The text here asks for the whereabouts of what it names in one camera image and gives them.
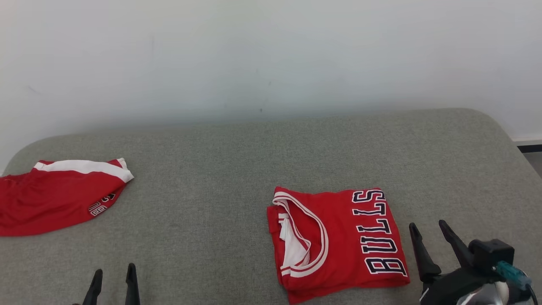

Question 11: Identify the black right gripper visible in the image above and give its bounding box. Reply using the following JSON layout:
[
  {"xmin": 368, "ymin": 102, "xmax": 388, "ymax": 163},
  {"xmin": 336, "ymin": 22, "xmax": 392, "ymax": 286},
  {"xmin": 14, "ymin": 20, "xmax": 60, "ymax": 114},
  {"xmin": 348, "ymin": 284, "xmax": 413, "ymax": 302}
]
[{"xmin": 409, "ymin": 219, "xmax": 505, "ymax": 305}]

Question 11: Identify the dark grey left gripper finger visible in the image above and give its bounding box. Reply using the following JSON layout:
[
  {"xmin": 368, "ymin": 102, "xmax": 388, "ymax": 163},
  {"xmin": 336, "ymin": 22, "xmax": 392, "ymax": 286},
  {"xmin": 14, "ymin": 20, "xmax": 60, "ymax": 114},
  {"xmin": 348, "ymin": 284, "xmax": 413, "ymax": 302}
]
[
  {"xmin": 125, "ymin": 263, "xmax": 141, "ymax": 305},
  {"xmin": 83, "ymin": 269, "xmax": 104, "ymax": 305}
]

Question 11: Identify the red Bulls basketball jersey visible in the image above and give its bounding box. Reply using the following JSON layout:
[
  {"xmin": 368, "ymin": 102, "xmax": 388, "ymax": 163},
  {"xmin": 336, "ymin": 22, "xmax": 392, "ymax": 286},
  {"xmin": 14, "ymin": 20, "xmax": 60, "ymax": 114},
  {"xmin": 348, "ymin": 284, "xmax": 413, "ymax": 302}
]
[{"xmin": 267, "ymin": 186, "xmax": 410, "ymax": 305}]

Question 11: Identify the red basketball shorts white stripe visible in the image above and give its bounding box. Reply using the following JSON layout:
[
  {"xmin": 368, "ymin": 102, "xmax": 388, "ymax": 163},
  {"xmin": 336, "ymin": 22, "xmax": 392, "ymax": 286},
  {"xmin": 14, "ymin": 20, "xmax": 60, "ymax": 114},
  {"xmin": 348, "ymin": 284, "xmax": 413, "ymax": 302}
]
[{"xmin": 0, "ymin": 158, "xmax": 135, "ymax": 237}]

